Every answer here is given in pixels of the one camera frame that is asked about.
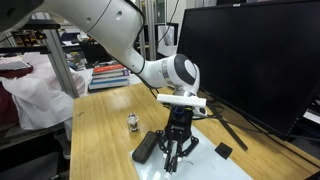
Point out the aluminium frame post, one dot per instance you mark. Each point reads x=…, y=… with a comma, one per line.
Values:
x=61, y=63
x=150, y=30

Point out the grey keyboard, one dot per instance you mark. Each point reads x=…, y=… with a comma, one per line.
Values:
x=15, y=65

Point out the small clear shaker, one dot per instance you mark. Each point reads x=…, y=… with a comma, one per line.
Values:
x=133, y=123

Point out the large black monitor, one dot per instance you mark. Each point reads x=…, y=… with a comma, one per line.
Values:
x=253, y=60

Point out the white marker with black label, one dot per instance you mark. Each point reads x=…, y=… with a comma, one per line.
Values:
x=180, y=159

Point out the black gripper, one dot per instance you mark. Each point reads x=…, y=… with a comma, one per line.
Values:
x=180, y=121

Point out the tilted light grey panel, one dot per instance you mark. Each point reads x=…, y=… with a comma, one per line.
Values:
x=165, y=40

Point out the black tape piece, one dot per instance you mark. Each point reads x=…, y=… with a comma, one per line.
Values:
x=223, y=150

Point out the stack of books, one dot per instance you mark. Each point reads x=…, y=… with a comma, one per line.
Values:
x=108, y=76

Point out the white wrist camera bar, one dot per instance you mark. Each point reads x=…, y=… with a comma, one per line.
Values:
x=181, y=100

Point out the black whiteboard eraser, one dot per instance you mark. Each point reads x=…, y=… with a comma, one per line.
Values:
x=145, y=148

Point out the black monitor stand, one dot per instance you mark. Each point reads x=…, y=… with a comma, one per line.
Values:
x=230, y=130

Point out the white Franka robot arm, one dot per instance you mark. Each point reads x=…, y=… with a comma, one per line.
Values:
x=110, y=23

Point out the white cloth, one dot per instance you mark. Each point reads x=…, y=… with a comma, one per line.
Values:
x=36, y=96

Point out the blank white paper sheet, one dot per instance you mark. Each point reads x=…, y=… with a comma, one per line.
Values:
x=206, y=166

